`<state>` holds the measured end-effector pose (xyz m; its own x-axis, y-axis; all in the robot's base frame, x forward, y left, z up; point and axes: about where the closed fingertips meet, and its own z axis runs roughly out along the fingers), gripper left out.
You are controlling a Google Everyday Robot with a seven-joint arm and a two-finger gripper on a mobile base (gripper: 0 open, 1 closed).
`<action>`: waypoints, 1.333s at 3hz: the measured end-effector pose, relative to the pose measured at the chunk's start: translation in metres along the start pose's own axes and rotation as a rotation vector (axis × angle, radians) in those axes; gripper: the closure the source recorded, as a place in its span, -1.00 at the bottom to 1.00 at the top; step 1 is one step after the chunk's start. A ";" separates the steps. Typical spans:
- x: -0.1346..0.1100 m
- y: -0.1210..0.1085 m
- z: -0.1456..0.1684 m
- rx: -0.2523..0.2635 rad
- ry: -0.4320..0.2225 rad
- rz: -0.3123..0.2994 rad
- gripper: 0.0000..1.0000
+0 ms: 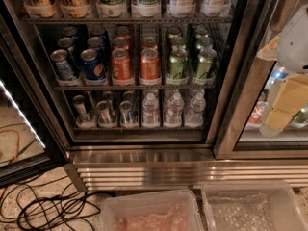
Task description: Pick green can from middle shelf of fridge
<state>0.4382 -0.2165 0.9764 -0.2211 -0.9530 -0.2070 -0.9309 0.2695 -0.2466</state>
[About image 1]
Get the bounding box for second row orange can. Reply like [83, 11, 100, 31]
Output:
[141, 36, 159, 49]
[112, 38, 130, 50]

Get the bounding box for right clear plastic bin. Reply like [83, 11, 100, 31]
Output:
[201, 180, 308, 231]

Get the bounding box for second row diet can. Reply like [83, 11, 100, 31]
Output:
[58, 37, 76, 54]

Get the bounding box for fridge bottom grille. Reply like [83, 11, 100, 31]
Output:
[70, 149, 308, 191]

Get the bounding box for sliding glass fridge door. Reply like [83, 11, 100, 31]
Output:
[206, 0, 308, 160]

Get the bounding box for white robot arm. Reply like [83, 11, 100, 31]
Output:
[257, 4, 308, 137]

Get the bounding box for top green-white tall can right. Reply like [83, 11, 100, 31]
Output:
[131, 0, 161, 18]

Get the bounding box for orange cable on floor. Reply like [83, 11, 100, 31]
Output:
[0, 128, 21, 166]

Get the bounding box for bottom middle slim can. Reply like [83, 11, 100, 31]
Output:
[96, 100, 116, 128]

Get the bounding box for second row orange can left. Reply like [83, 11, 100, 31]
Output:
[112, 38, 130, 50]

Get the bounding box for second row green can left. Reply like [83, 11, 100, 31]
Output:
[170, 37, 186, 50]

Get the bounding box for right water bottle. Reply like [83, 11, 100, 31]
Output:
[185, 92, 206, 128]

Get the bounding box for second row green can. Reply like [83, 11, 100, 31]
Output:
[170, 37, 186, 50]
[195, 37, 214, 50]

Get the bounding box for front left orange can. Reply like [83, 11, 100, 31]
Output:
[112, 49, 134, 86]

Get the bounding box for black cable on floor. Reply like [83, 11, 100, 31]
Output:
[0, 170, 107, 231]

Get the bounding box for bottom right slim can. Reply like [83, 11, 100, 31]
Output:
[119, 101, 138, 128]

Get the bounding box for left clear plastic bin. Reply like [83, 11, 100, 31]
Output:
[100, 190, 204, 231]

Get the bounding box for front blue Pepsi can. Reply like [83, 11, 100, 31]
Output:
[81, 48, 106, 80]

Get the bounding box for second row green can right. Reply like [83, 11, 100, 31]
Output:
[195, 37, 214, 50]

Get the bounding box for second row orange can right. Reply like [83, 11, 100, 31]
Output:
[141, 36, 159, 49]

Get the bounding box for water bottle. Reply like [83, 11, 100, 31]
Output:
[164, 92, 184, 128]
[142, 92, 159, 128]
[185, 92, 206, 128]

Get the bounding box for orange can behind glass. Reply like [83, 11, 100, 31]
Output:
[248, 101, 268, 125]

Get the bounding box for top white-blue tall can left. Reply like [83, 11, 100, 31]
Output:
[167, 0, 194, 18]

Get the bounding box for front silver-blue diet can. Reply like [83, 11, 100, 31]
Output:
[50, 49, 78, 81]

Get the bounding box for open fridge door left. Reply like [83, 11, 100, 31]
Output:
[0, 18, 65, 188]

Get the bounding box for clear plastic bin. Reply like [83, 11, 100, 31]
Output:
[100, 190, 204, 231]
[201, 180, 308, 231]

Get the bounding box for top yellow tall can left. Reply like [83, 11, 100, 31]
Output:
[24, 0, 55, 18]

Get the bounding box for left water bottle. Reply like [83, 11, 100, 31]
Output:
[142, 92, 159, 128]

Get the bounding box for middle water bottle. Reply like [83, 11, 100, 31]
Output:
[164, 92, 184, 128]

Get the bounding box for front right orange can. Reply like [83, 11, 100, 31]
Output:
[140, 48, 161, 86]

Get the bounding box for second row Pepsi can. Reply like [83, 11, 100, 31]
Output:
[87, 37, 106, 53]

